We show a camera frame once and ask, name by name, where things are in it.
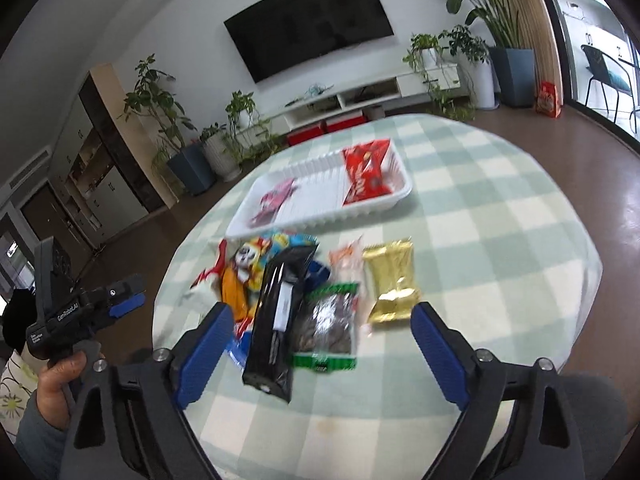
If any floral cloth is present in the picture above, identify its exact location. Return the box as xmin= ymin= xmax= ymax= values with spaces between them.
xmin=0 ymin=350 xmax=43 ymax=441

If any red and orange snack packet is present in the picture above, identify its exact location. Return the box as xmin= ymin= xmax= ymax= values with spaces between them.
xmin=189 ymin=239 xmax=231 ymax=306

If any red storage box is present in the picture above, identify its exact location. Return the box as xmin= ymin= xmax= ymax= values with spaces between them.
xmin=286 ymin=126 xmax=328 ymax=147

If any bushy plant in tall white pot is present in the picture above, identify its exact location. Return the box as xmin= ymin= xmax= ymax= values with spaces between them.
xmin=442 ymin=25 xmax=501 ymax=111

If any glass balcony door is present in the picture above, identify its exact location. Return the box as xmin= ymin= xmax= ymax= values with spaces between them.
xmin=532 ymin=0 xmax=640 ymax=151

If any black wall television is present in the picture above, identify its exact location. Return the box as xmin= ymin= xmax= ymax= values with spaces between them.
xmin=223 ymin=0 xmax=396 ymax=85

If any trailing green plant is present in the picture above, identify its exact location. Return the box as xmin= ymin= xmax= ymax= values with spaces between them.
xmin=224 ymin=90 xmax=286 ymax=161

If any tall plant in blue pot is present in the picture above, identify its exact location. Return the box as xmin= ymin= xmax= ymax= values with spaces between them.
xmin=120 ymin=54 xmax=217 ymax=197

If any small orange and white packet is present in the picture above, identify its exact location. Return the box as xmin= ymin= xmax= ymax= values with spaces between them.
xmin=327 ymin=236 xmax=368 ymax=286

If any gold snack packet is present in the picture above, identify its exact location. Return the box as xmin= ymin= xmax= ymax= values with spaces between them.
xmin=361 ymin=239 xmax=420 ymax=327

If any pink cartoon snack packet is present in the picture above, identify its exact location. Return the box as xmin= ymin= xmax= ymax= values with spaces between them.
xmin=249 ymin=178 xmax=300 ymax=227

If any plant in ribbed white pot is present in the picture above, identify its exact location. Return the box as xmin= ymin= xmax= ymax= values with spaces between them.
xmin=200 ymin=122 xmax=243 ymax=182

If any red gift bag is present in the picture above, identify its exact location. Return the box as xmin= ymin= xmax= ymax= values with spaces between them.
xmin=536 ymin=81 xmax=563 ymax=120

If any green checked tablecloth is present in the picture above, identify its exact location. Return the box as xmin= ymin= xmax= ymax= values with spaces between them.
xmin=152 ymin=114 xmax=603 ymax=480

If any small plant in white pot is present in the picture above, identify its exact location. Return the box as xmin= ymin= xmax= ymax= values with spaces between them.
xmin=402 ymin=33 xmax=476 ymax=121

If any long orange snack packet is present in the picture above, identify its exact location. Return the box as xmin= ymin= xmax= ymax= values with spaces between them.
xmin=217 ymin=260 xmax=261 ymax=326

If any green-edged dark seed packet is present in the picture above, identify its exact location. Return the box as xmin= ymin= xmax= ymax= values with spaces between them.
xmin=291 ymin=281 xmax=361 ymax=373

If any large-leaf plant in dark pot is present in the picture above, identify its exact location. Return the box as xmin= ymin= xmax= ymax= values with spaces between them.
xmin=397 ymin=0 xmax=537 ymax=108

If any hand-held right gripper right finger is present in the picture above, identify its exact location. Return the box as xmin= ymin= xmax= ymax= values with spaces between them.
xmin=410 ymin=301 xmax=586 ymax=480

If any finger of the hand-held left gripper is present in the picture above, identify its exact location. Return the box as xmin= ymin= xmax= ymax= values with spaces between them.
xmin=95 ymin=292 xmax=147 ymax=332
xmin=80 ymin=274 xmax=146 ymax=306

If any white television cabinet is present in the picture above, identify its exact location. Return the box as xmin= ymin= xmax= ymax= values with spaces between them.
xmin=235 ymin=62 xmax=461 ymax=136

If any blue and yellow snack packet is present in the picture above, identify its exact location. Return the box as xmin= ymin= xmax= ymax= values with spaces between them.
xmin=225 ymin=257 xmax=331 ymax=366

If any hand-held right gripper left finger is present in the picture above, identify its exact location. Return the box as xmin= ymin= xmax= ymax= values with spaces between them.
xmin=60 ymin=302 xmax=236 ymax=480

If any wooden slatted panel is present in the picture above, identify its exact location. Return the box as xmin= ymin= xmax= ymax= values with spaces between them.
xmin=487 ymin=0 xmax=561 ymax=106

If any black metal chair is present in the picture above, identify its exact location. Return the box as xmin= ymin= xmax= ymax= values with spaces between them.
xmin=580 ymin=44 xmax=640 ymax=126

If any white plastic tray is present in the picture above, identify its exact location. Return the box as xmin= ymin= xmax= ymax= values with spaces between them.
xmin=225 ymin=139 xmax=413 ymax=238

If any large red snack packet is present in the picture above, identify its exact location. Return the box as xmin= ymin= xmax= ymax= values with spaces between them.
xmin=341 ymin=138 xmax=392 ymax=206

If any person's left hand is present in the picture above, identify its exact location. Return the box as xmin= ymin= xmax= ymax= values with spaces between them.
xmin=37 ymin=351 xmax=106 ymax=431

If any long black snack packet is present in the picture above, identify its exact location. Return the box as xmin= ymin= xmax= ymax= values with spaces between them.
xmin=241 ymin=245 xmax=320 ymax=405

